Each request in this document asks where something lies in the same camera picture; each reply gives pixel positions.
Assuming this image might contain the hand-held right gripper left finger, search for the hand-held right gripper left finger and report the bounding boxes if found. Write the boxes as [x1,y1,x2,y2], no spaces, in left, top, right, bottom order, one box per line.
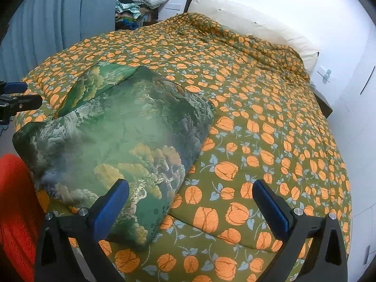
[35,179,130,282]

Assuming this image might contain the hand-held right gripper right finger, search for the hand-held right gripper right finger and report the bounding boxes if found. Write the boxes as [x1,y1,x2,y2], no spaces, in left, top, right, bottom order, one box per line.
[252,180,349,282]

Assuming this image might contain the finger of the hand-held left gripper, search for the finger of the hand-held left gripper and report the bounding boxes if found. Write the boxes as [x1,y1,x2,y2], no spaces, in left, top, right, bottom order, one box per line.
[0,82,29,94]
[0,94,43,113]

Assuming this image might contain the green landscape print jacket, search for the green landscape print jacket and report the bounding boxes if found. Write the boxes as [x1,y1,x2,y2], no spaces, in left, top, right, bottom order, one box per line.
[12,62,216,249]

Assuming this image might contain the pile of clothes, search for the pile of clothes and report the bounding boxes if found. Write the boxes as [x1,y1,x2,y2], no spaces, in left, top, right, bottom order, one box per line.
[114,0,161,31]

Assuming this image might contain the orange floral quilt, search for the orange floral quilt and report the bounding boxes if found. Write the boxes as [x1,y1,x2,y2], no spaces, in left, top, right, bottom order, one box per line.
[12,12,352,282]

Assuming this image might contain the blue curtain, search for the blue curtain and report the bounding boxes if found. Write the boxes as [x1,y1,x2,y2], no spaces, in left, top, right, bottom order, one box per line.
[0,0,154,80]

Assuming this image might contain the dark wooden nightstand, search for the dark wooden nightstand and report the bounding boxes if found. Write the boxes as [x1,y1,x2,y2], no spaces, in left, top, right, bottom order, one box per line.
[313,90,333,119]

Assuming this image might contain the white wardrobe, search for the white wardrobe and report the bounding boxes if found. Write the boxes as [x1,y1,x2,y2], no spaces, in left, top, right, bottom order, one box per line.
[329,20,376,274]

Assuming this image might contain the cream pillow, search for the cream pillow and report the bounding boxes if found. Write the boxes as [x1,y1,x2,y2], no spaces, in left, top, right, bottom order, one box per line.
[184,0,321,72]

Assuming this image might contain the wall socket with plug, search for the wall socket with plug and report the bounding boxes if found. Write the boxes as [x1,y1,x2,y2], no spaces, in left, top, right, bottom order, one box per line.
[317,66,333,83]

